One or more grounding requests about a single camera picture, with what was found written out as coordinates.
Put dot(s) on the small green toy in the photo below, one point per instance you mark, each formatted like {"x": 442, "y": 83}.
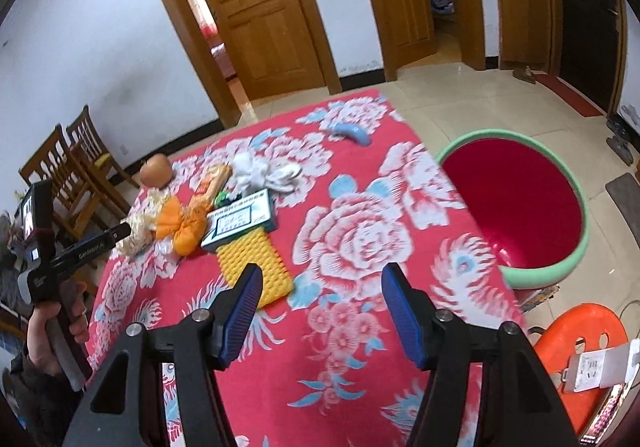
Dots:
{"x": 224, "y": 198}

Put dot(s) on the orange plastic stool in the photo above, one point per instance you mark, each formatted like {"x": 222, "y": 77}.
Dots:
{"x": 565, "y": 327}

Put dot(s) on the wooden door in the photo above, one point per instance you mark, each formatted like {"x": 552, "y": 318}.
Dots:
{"x": 395, "y": 2}
{"x": 255, "y": 12}

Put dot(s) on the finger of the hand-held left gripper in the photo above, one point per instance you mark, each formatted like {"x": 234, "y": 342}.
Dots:
{"x": 120, "y": 233}

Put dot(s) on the white labelled device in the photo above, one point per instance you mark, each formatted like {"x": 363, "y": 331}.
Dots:
{"x": 600, "y": 367}

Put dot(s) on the brown slipper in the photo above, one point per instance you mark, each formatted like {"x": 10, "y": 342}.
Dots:
{"x": 524, "y": 75}

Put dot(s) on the orange snack packet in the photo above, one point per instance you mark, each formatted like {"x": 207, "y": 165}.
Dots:
{"x": 212, "y": 184}

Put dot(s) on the white and teal box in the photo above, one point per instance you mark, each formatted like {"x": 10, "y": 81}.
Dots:
{"x": 240, "y": 222}

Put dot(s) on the dark floor mat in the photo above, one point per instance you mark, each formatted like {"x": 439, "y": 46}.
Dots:
{"x": 625, "y": 199}

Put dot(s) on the wooden chair with yellow cushion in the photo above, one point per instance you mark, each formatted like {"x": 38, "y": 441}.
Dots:
{"x": 103, "y": 158}

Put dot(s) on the white tissue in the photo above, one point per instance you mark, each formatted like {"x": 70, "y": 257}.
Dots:
{"x": 255, "y": 172}

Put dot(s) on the apple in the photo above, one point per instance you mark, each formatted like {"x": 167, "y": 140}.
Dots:
{"x": 155, "y": 170}

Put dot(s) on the grey slipper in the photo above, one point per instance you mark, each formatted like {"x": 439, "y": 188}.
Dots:
{"x": 621, "y": 151}
{"x": 618, "y": 128}

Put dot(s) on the red doormat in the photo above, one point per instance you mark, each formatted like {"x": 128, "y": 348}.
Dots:
{"x": 570, "y": 94}

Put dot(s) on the orange wrapper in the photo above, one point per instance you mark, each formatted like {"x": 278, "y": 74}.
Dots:
{"x": 182, "y": 227}

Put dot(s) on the person's left hand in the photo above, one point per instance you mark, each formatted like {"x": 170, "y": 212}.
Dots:
{"x": 40, "y": 342}

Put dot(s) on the red floral tablecloth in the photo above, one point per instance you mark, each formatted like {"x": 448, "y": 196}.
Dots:
{"x": 310, "y": 167}

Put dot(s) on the red basin with green rim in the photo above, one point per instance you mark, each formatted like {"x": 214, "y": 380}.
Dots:
{"x": 510, "y": 197}

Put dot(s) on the dark door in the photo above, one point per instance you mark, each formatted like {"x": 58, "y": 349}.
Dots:
{"x": 585, "y": 17}

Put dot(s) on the wooden door frame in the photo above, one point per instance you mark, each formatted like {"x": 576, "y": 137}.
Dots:
{"x": 317, "y": 27}
{"x": 466, "y": 2}

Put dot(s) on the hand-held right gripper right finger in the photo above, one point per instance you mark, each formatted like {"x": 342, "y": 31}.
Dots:
{"x": 402, "y": 312}

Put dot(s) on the person's left forearm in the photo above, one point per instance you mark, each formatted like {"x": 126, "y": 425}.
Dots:
{"x": 25, "y": 379}

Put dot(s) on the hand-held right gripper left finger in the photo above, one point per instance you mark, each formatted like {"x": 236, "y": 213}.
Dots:
{"x": 242, "y": 312}

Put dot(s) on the pale wrapper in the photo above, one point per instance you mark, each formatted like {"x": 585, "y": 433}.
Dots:
{"x": 142, "y": 222}

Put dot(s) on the wooden wall panel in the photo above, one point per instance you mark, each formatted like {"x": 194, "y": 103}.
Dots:
{"x": 522, "y": 27}

